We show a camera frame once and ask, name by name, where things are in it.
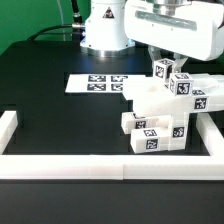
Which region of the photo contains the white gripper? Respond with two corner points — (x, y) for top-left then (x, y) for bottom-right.
(124, 0), (224, 73)

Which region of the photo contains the white tagged cube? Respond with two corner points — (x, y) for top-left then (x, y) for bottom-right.
(153, 58), (174, 81)
(168, 73), (193, 96)

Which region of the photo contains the white chair back frame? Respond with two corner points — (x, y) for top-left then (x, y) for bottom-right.
(123, 73), (224, 117)

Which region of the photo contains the white chair seat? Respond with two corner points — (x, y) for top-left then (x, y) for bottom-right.
(131, 78), (194, 153)

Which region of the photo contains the white U-shaped fence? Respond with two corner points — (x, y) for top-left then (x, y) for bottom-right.
(0, 111), (224, 180)

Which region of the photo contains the black cable with connector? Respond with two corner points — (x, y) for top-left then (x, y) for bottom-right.
(27, 0), (86, 42)

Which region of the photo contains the white marker base plate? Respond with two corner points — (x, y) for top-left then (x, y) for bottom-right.
(65, 74), (144, 93)

